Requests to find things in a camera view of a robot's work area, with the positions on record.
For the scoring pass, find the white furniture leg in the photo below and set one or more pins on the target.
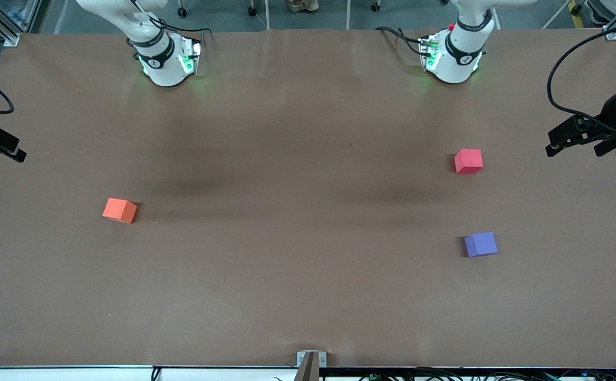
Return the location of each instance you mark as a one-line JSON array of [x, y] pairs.
[[348, 15], [266, 15]]

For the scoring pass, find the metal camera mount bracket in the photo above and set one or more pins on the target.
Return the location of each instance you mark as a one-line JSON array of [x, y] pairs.
[[311, 365]]

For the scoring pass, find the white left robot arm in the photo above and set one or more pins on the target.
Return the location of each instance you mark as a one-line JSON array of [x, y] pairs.
[[459, 58]]

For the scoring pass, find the beige shoe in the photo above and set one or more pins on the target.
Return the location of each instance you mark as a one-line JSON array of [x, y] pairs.
[[302, 5]]

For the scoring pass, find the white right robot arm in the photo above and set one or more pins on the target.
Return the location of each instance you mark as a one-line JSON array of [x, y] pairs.
[[165, 69]]

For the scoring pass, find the orange foam block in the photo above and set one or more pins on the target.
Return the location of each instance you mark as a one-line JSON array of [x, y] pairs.
[[119, 210]]

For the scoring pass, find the red foam block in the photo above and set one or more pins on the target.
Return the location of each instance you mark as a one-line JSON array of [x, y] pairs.
[[468, 161]]

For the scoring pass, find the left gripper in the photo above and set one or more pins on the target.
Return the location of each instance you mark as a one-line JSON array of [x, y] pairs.
[[610, 114]]

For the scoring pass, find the brown paper table cover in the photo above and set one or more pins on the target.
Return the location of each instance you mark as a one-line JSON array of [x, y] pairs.
[[287, 291]]

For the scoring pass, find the purple foam block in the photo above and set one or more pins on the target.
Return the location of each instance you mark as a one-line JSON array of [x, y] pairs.
[[481, 244]]

